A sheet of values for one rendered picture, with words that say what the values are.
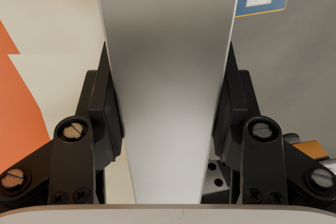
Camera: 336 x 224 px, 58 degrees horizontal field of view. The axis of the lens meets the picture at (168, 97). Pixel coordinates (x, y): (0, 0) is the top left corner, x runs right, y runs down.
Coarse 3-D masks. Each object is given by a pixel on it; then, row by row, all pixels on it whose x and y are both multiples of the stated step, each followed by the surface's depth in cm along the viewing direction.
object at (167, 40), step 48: (144, 0) 8; (192, 0) 8; (144, 48) 9; (192, 48) 9; (144, 96) 11; (192, 96) 11; (144, 144) 13; (192, 144) 13; (144, 192) 16; (192, 192) 16
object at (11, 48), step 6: (0, 24) 13; (0, 30) 13; (0, 36) 13; (6, 36) 13; (0, 42) 13; (6, 42) 13; (12, 42) 13; (0, 48) 14; (6, 48) 14; (12, 48) 14
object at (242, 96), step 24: (240, 72) 12; (240, 96) 10; (216, 120) 12; (240, 120) 10; (216, 144) 12; (240, 144) 10; (288, 144) 10; (288, 168) 9; (312, 168) 9; (312, 192) 9
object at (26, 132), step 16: (0, 64) 14; (0, 80) 15; (16, 80) 15; (0, 96) 16; (16, 96) 16; (32, 96) 16; (0, 112) 17; (16, 112) 17; (32, 112) 17; (0, 128) 18; (16, 128) 18; (32, 128) 18; (0, 144) 19; (16, 144) 19; (32, 144) 19; (0, 160) 20; (16, 160) 20
